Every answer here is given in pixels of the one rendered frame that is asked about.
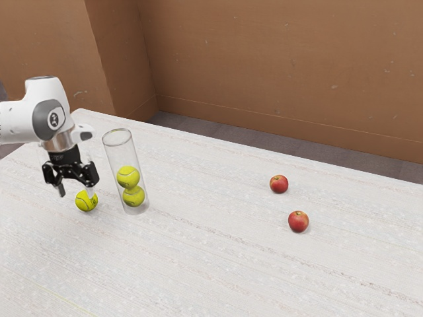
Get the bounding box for clear plastic tube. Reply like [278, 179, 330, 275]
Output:
[101, 127, 151, 217]

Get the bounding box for red apple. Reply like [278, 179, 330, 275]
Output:
[288, 210, 310, 234]
[269, 174, 289, 195]

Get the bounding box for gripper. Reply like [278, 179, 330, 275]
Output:
[41, 143, 100, 199]

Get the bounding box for yellow tennis ball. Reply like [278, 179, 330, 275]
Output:
[116, 165, 141, 190]
[75, 189, 99, 213]
[122, 185, 146, 208]

